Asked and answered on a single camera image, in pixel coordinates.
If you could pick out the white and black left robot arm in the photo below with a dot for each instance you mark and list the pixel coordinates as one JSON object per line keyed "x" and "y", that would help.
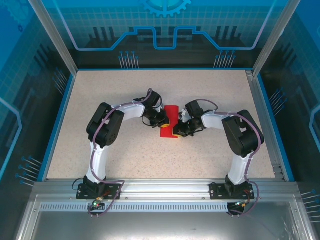
{"x": 100, "y": 162}

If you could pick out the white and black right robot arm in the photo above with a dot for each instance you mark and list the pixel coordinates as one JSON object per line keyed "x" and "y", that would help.
{"x": 242, "y": 140}

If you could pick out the grey metal sheet panel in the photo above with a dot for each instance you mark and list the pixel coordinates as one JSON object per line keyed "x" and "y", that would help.
{"x": 160, "y": 225}

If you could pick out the blue table border strip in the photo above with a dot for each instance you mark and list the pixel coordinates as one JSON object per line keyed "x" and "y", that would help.
{"x": 56, "y": 127}
{"x": 275, "y": 120}

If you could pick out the small adapter with green light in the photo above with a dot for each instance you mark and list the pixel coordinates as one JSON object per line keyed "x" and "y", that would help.
{"x": 97, "y": 203}
{"x": 240, "y": 203}

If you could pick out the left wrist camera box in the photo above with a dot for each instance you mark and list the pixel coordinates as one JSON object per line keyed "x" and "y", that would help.
{"x": 157, "y": 108}

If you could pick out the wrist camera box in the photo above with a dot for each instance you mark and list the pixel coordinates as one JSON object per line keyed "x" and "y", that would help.
{"x": 183, "y": 114}
{"x": 157, "y": 108}

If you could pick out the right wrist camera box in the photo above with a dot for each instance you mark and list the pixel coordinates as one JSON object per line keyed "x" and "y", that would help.
{"x": 183, "y": 114}

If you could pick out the aluminium mounting rail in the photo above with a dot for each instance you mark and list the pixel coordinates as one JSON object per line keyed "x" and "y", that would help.
{"x": 162, "y": 190}

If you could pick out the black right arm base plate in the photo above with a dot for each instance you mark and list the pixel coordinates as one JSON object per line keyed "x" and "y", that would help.
{"x": 217, "y": 192}

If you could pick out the aluminium side rail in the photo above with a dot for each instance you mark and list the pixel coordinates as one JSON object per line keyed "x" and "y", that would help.
{"x": 262, "y": 100}

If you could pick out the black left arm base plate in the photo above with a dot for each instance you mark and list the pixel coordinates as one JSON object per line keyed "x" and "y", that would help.
{"x": 83, "y": 194}

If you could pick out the aluminium frame post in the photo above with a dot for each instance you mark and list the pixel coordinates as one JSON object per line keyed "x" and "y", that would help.
{"x": 275, "y": 37}
{"x": 53, "y": 37}

